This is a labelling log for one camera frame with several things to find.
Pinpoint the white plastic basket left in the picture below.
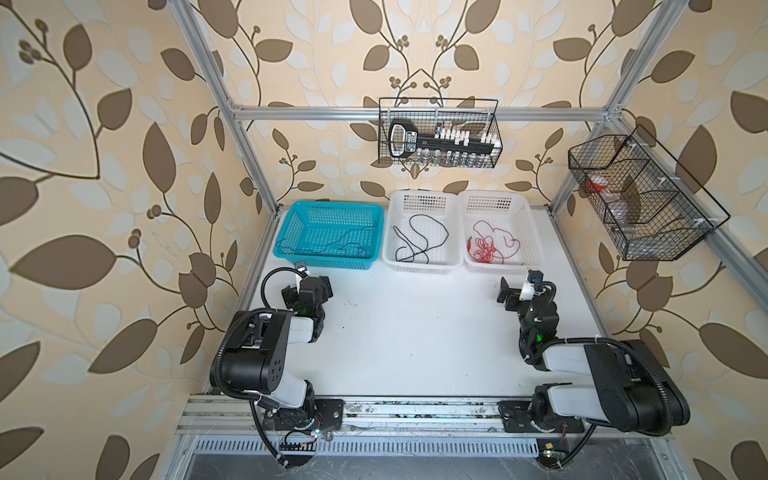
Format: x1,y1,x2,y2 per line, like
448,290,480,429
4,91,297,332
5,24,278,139
381,190,463,275

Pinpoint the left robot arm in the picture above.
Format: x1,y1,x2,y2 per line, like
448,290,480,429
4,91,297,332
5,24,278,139
209,265,333,430

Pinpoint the black wire basket right wall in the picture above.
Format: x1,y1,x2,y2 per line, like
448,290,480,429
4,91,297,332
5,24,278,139
568,125,731,262

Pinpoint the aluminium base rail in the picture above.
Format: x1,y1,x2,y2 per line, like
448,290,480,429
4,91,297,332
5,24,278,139
176,394,673,439

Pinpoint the blue cable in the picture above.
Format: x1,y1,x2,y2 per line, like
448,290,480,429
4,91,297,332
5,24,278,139
281,225,379,257

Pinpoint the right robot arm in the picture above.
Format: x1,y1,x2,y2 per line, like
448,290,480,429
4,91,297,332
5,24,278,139
497,270,691,437

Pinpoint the white plastic basket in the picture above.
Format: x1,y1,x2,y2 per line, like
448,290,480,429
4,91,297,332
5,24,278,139
381,190,463,275
458,191,545,276

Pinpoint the white plastic basket right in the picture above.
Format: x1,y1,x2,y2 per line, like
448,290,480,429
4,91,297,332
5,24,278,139
458,191,545,276

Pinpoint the red capped container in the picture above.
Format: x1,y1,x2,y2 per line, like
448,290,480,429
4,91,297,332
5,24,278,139
585,175,610,194

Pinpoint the black tool with vials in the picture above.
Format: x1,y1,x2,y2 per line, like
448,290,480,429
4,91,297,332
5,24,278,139
383,118,502,159

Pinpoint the teal plastic basket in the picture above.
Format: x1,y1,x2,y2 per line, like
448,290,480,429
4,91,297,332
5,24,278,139
273,201,385,270

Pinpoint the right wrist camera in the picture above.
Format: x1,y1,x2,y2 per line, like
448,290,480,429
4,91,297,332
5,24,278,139
519,269,544,301

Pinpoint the black wire basket back wall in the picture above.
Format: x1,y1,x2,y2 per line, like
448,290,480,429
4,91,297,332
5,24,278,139
378,96,503,169

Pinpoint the black wire basket wall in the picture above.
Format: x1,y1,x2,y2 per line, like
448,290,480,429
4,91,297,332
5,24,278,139
378,96,503,169
568,125,731,262

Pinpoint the black cable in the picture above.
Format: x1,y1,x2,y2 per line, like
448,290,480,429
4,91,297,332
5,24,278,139
407,213,451,265
391,223,431,263

